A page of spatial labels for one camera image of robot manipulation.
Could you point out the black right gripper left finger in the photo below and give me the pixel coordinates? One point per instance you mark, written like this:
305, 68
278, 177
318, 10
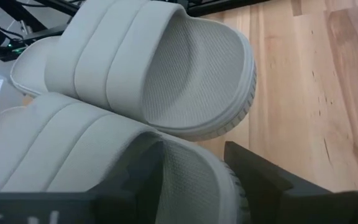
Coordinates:
120, 205

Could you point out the grey slide sandal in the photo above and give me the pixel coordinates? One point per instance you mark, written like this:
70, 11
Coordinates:
182, 77
57, 149

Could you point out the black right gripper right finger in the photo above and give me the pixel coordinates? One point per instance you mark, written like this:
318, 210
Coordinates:
275, 205

